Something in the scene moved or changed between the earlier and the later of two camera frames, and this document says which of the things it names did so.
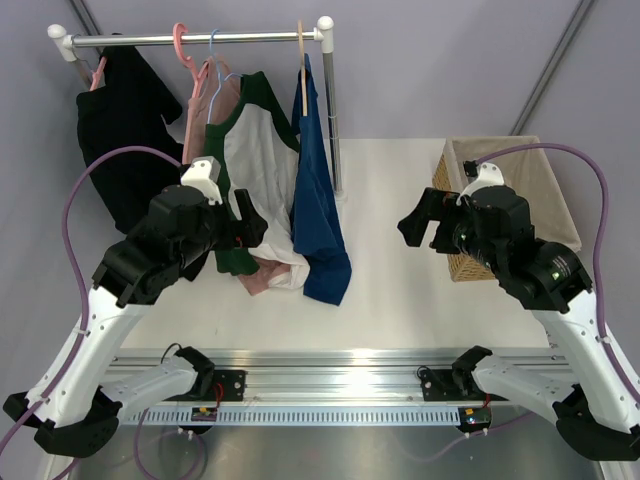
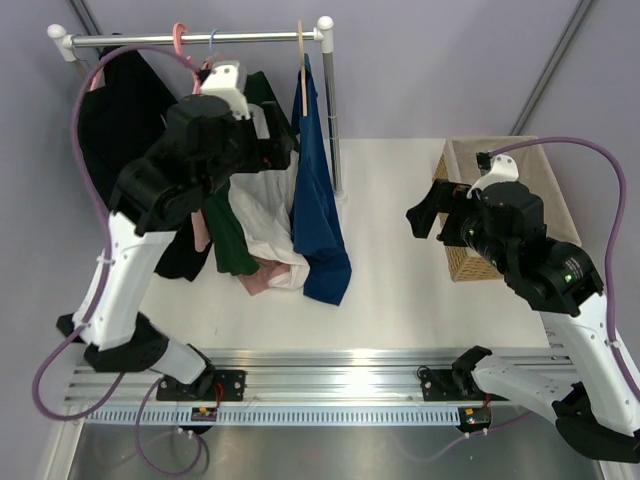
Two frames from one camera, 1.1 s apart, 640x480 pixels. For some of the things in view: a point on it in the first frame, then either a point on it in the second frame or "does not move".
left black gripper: [248, 231] → [269, 153]
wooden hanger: [302, 75] does not move
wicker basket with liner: [525, 167] does not move
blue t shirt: [314, 229] does not move
